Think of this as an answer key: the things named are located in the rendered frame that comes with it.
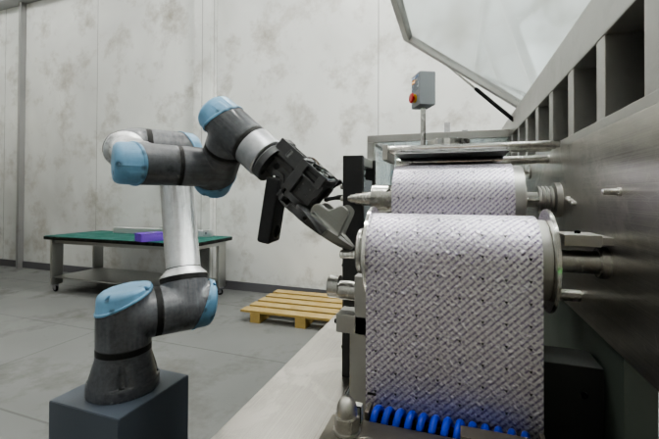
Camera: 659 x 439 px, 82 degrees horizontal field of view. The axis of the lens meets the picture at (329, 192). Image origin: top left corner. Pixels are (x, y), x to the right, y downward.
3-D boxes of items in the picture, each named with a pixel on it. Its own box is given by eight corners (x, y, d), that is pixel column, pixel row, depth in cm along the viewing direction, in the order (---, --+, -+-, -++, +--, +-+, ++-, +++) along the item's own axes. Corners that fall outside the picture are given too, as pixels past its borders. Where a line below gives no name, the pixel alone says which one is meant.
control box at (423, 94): (406, 109, 116) (406, 76, 117) (426, 110, 117) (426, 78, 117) (414, 104, 110) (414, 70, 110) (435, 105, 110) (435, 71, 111)
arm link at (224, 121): (222, 124, 76) (233, 89, 71) (259, 159, 73) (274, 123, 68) (189, 132, 70) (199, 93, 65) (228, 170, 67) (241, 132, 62)
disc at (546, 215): (533, 292, 62) (534, 203, 61) (536, 292, 62) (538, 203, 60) (556, 332, 48) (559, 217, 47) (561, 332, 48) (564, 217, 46)
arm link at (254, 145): (228, 160, 65) (252, 164, 72) (245, 176, 63) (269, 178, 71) (253, 124, 63) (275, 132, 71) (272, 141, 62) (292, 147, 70)
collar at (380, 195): (376, 212, 91) (376, 185, 91) (400, 212, 89) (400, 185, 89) (370, 213, 85) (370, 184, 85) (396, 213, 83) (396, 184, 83)
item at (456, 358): (366, 414, 56) (366, 290, 57) (542, 447, 49) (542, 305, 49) (365, 415, 56) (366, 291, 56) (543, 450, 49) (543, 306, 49)
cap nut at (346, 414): (337, 419, 52) (337, 387, 52) (363, 424, 51) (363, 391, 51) (329, 435, 49) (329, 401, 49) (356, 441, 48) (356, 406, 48)
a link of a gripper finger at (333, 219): (367, 228, 57) (323, 189, 60) (342, 257, 59) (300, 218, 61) (371, 226, 60) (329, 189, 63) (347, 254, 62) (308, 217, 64)
